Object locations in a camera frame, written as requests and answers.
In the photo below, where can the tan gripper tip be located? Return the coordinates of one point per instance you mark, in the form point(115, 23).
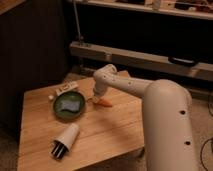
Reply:
point(95, 99)

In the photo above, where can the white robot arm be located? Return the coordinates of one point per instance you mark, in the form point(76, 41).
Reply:
point(168, 138)

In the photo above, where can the blue sponge in bowl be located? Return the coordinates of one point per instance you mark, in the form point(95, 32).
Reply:
point(70, 105)

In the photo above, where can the green ceramic bowl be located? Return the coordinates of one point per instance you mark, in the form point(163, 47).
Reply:
point(71, 96)

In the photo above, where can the wooden table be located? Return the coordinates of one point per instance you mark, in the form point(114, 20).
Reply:
point(110, 138)

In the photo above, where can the white cup with black utensils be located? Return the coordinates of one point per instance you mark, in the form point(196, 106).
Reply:
point(64, 142)

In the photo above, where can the vertical metal pole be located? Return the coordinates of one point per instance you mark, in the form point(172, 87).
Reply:
point(79, 35)

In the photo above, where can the black handle on rail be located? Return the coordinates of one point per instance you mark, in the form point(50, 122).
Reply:
point(187, 63)

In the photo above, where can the metal rail shelf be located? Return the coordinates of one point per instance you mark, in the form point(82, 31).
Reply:
point(141, 60)

